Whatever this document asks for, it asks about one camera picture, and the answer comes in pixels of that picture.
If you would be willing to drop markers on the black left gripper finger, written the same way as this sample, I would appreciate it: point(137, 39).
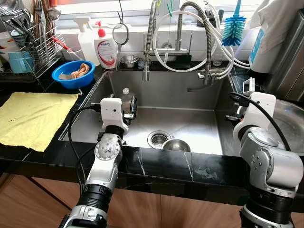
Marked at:
point(133, 102)

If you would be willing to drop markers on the small stainless steel bowl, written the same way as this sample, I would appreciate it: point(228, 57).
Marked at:
point(175, 146)

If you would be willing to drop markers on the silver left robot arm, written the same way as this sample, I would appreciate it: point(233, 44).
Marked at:
point(107, 161)

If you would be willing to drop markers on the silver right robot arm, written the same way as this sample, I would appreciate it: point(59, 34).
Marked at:
point(270, 166)

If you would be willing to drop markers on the clear plastic bottle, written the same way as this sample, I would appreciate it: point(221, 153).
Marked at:
point(124, 97)

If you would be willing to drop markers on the small white plastic holder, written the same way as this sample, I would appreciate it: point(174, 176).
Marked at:
point(248, 86)

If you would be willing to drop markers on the steel sink drain strainer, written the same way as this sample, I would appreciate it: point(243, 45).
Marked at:
point(158, 138)

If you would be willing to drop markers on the teal scrub pad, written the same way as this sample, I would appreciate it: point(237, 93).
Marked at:
point(141, 64)

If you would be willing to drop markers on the tiny steel bowl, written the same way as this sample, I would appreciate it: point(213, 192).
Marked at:
point(128, 61)

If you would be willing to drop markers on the stainless steel sink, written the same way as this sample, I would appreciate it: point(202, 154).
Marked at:
point(190, 118)

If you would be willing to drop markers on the white water tube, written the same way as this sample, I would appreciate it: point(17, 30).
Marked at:
point(240, 62)
point(154, 42)

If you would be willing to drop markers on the white dish soap bottle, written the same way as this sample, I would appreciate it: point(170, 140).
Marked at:
point(107, 52)

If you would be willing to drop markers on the large stainless steel bowl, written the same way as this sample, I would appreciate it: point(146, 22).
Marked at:
point(290, 128)

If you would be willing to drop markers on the beige rag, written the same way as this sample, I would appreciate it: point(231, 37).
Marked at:
point(80, 71)

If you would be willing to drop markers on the small clear glass jar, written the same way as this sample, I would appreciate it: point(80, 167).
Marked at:
point(217, 56)

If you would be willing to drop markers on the dark green sponge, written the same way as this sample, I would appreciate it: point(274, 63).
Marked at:
point(183, 61)

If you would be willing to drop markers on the blue plastic bowl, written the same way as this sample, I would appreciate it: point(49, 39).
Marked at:
point(71, 84)

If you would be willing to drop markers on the white spray bottle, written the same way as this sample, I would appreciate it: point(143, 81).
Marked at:
point(88, 42)

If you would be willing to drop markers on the steel knife block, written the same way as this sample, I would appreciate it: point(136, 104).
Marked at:
point(292, 61)

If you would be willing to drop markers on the steel faucet mixer pipe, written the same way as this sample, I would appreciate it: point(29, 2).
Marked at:
point(179, 33)

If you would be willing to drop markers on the blue bottle brush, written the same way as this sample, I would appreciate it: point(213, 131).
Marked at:
point(233, 31)

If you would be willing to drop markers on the yellow cloth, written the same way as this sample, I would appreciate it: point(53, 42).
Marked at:
point(33, 118)

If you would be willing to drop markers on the brown wooden cabinet door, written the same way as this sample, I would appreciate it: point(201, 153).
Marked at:
point(133, 213)
point(19, 204)

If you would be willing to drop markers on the small black device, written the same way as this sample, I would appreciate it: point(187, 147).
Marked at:
point(213, 13)

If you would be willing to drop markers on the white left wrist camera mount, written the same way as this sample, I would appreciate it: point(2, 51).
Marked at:
point(113, 111)

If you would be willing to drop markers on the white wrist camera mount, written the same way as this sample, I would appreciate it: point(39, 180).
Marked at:
point(113, 111)
point(259, 111)

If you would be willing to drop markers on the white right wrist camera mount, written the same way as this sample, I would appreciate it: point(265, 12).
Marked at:
point(259, 111)

